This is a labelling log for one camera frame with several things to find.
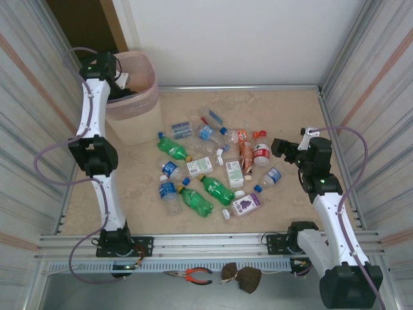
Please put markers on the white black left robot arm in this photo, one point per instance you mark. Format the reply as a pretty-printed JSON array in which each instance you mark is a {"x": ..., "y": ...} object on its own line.
[{"x": 93, "y": 106}]

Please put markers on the clear bottle light blue label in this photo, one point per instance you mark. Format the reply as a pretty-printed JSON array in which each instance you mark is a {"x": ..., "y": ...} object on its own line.
[{"x": 205, "y": 132}]

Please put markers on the blue label water bottle white cap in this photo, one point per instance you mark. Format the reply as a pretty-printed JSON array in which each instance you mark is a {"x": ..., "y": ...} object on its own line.
[{"x": 167, "y": 190}]

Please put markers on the small circuit board green light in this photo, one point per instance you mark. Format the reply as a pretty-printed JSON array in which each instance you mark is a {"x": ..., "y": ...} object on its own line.
[{"x": 124, "y": 267}]

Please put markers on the brown wooden door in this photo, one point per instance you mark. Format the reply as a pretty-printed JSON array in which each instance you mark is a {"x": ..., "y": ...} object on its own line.
[{"x": 113, "y": 19}]

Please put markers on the red label bottle red cap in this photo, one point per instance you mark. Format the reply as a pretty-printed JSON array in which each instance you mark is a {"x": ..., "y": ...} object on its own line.
[{"x": 261, "y": 153}]

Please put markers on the brown tea bottle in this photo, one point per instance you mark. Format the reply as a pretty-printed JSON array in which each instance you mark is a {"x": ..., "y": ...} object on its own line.
[{"x": 246, "y": 158}]

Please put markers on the pink bin liner bag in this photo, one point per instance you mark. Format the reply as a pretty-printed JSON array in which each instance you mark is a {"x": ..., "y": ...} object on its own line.
[{"x": 142, "y": 106}]

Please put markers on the orange soda bottle orange cap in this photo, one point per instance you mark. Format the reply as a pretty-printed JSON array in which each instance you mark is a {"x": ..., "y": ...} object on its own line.
[{"x": 242, "y": 135}]

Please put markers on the brown cloth bundle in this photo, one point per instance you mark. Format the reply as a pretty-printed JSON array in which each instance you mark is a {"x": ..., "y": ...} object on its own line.
[{"x": 250, "y": 279}]

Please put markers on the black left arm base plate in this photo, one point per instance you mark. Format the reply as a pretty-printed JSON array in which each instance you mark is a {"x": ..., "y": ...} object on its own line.
[{"x": 145, "y": 245}]

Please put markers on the aluminium mounting rail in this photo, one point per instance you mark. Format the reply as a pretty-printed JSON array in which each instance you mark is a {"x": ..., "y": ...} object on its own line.
[{"x": 209, "y": 242}]

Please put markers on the green soda bottle yellow cap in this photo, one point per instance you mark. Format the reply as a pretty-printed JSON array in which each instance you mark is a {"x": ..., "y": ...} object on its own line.
[
  {"x": 172, "y": 149},
  {"x": 217, "y": 191},
  {"x": 197, "y": 203}
]

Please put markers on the beige plastic waste bin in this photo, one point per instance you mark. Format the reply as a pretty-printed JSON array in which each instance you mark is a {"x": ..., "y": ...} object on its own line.
[{"x": 138, "y": 129}]

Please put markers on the white green label bottle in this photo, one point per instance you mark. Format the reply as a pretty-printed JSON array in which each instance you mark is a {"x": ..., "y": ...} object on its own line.
[
  {"x": 200, "y": 166},
  {"x": 235, "y": 174}
]

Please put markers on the purple grape juice bottle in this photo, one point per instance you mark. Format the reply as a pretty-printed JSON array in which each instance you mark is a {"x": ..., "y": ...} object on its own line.
[{"x": 245, "y": 204}]

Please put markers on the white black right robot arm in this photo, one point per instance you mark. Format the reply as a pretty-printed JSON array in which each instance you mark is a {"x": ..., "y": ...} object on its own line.
[{"x": 332, "y": 219}]

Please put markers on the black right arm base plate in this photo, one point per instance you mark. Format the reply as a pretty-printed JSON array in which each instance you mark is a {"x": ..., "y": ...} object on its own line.
[{"x": 274, "y": 243}]

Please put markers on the clear bottle red blue label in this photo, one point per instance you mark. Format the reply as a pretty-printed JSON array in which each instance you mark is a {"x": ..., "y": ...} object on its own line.
[{"x": 214, "y": 117}]

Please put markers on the crushed clear bottle white cap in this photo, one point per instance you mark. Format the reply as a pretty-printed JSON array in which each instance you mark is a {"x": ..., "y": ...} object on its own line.
[{"x": 206, "y": 148}]

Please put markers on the clear bottle navy label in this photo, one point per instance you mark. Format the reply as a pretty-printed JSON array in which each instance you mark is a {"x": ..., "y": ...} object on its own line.
[{"x": 180, "y": 129}]

